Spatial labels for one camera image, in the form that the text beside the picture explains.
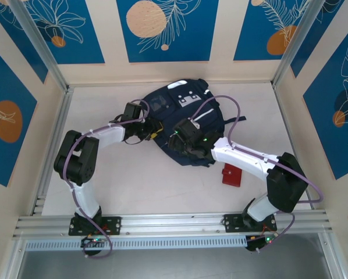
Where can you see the aluminium right corner post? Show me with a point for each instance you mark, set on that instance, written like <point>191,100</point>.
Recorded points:
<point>299,43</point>

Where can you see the navy blue backpack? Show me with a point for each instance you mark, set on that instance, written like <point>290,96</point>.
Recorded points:
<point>217,122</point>

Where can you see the red wallet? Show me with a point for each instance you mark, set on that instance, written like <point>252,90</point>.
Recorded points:
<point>233,178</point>

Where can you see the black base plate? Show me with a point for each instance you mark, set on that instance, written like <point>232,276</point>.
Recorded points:
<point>232,223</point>
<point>115,225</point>

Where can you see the left controller board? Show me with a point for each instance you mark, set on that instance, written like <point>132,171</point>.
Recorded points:
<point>94,240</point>

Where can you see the controller board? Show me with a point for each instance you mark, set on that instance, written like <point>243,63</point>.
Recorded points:
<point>94,240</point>
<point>257,244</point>

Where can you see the aluminium right side rail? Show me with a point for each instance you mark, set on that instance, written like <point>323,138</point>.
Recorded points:
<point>285,122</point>

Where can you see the aluminium left corner post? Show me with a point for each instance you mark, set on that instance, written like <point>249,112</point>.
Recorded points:
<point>38,43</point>

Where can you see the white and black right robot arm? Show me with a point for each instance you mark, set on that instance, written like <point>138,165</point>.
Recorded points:
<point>241,157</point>

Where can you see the aluminium front rail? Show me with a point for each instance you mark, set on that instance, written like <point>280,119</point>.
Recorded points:
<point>168,223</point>

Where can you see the grey metal sheet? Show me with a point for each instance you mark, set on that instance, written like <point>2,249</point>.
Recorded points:
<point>174,266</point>

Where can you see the aluminium left side rail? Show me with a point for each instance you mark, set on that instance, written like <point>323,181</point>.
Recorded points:
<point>62,116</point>

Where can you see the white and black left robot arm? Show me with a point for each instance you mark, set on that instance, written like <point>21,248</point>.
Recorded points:
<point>110,136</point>

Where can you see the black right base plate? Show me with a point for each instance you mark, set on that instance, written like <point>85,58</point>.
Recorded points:
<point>232,223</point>

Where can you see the aluminium rail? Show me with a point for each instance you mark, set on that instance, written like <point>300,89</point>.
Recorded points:
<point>62,116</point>
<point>168,223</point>
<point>285,122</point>

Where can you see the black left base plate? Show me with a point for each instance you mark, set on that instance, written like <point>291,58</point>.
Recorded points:
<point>115,225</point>

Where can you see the aluminium corner post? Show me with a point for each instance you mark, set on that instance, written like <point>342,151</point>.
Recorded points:
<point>38,43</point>
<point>299,43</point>

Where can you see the right controller board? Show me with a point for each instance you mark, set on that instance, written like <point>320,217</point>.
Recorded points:
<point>257,244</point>

